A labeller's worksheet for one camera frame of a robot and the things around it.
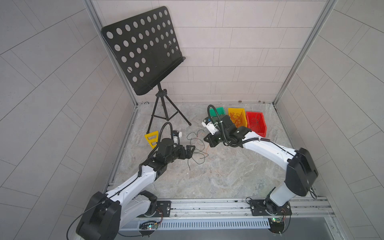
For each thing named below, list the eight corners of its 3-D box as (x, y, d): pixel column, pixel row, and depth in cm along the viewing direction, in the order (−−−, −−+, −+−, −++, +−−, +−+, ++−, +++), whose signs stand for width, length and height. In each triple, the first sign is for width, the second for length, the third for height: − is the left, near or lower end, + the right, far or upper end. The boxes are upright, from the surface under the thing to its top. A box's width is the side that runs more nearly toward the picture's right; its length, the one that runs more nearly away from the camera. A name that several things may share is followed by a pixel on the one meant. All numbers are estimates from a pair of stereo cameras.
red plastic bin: (246, 137, 99) (249, 131, 93) (242, 118, 110) (244, 111, 104) (265, 138, 99) (269, 131, 94) (258, 118, 110) (262, 111, 104)
